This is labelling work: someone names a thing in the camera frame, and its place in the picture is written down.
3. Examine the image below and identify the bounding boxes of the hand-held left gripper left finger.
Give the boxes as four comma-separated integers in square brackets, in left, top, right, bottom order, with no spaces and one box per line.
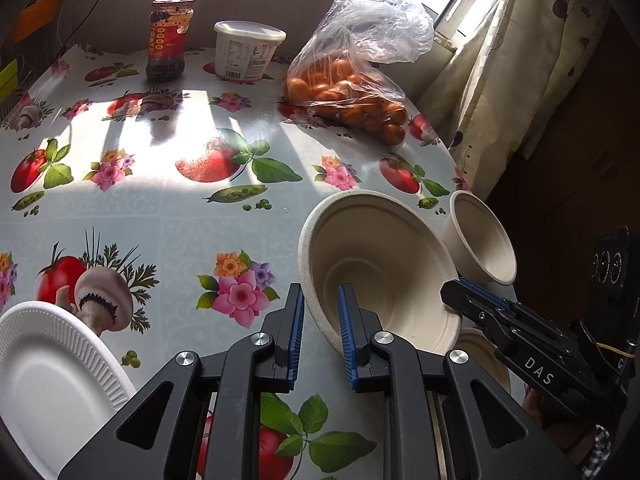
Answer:
[57,282,306,480]

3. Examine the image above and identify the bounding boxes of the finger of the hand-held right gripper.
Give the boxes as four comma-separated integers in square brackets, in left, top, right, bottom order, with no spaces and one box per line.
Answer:
[440,282,526,358]
[457,277,571,343]

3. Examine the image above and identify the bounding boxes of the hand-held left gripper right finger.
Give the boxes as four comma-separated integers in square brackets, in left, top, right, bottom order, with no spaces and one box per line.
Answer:
[337,282,583,480]

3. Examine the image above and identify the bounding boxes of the beige paper bowl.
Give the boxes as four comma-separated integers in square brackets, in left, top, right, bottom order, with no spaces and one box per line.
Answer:
[298,190,463,356]
[452,327,512,396]
[442,191,517,286]

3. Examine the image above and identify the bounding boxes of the white ribbed foam plate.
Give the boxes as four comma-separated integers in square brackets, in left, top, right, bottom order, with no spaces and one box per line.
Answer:
[0,301,137,476]

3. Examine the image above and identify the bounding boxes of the person's right forearm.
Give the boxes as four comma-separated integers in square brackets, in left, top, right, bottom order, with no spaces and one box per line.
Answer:
[575,424,618,480]

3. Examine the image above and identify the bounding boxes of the person's right hand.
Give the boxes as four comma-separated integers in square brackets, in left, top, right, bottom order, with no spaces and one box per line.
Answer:
[520,387,598,453]

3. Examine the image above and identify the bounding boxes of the vegetable print tablecloth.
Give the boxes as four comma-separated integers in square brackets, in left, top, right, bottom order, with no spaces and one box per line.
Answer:
[0,42,521,480]

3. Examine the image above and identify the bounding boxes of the spotted cream curtain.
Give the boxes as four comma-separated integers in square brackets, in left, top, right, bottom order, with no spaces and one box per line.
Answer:
[430,0,613,196]

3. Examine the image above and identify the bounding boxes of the pile of small oranges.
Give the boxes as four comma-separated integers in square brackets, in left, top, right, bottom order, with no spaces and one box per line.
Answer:
[284,57,408,147]

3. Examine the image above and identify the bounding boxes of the white plastic tub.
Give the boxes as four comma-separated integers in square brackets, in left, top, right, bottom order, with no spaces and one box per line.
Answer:
[213,20,287,82]

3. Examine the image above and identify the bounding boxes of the clear plastic bag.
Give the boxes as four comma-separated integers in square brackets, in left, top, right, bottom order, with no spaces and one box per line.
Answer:
[282,0,435,147]

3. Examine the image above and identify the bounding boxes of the red label sauce jar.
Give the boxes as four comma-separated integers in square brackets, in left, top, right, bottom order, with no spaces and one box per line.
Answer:
[146,0,197,82]

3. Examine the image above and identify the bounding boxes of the orange tray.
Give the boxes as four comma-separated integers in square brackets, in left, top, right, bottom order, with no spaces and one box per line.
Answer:
[10,0,61,43]

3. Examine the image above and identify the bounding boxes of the dark cable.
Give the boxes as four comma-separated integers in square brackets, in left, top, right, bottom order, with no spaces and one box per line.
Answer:
[55,0,126,46]

